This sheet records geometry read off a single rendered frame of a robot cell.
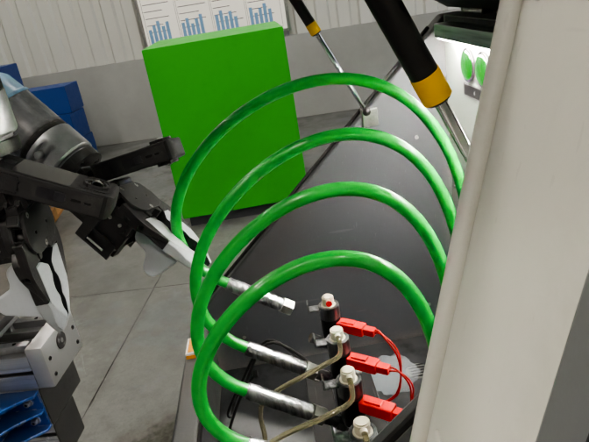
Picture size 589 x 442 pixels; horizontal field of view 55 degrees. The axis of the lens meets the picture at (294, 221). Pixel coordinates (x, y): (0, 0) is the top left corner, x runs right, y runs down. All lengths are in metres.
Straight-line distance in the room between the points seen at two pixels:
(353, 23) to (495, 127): 6.87
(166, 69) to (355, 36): 3.58
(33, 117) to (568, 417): 0.68
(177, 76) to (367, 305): 3.04
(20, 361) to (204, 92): 3.02
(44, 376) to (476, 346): 0.98
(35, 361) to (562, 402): 1.04
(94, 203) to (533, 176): 0.41
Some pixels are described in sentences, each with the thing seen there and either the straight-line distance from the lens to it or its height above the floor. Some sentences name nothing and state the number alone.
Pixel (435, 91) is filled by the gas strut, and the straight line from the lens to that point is 0.35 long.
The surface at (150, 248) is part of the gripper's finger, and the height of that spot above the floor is 1.26.
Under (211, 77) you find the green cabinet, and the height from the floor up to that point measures 1.05.
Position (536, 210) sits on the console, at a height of 1.43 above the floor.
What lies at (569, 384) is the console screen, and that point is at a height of 1.38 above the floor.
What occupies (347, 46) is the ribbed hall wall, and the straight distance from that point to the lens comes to 7.15.
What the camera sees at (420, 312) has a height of 1.25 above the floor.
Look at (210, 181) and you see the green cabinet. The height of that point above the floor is 0.33.
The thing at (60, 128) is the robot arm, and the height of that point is 1.41.
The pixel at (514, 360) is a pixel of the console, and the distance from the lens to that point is 0.28.
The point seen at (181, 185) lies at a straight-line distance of 0.70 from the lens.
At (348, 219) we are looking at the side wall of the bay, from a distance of 1.06.
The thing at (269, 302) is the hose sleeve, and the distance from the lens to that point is 0.76.
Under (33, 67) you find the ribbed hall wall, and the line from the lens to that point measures 8.08.
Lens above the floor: 1.53
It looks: 22 degrees down
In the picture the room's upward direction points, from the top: 10 degrees counter-clockwise
